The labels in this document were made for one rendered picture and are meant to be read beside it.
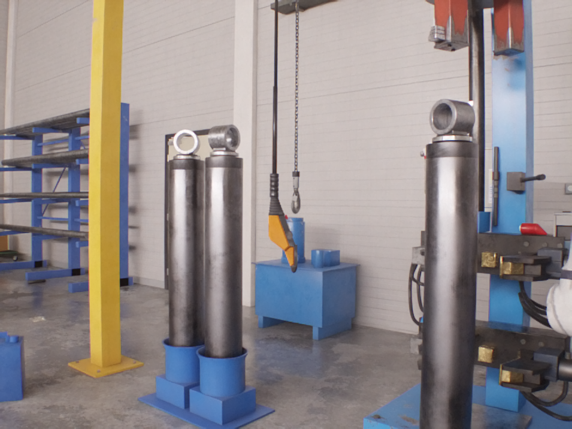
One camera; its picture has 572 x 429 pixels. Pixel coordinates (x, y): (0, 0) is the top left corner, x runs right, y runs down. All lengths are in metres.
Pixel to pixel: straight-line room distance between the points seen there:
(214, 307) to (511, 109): 1.91
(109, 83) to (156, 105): 3.66
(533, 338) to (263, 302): 2.93
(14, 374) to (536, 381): 2.88
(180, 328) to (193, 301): 0.18
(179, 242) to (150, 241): 4.52
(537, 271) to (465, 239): 0.41
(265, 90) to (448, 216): 4.21
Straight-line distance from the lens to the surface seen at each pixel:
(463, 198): 2.11
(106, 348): 3.99
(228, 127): 2.88
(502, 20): 2.78
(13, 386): 3.57
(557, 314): 1.65
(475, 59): 2.97
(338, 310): 4.80
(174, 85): 7.30
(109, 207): 3.86
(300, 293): 4.70
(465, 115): 2.18
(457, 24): 2.49
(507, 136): 2.91
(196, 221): 3.07
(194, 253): 3.07
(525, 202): 2.87
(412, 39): 5.10
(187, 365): 3.18
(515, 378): 2.47
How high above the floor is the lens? 1.23
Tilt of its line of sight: 1 degrees down
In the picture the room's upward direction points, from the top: straight up
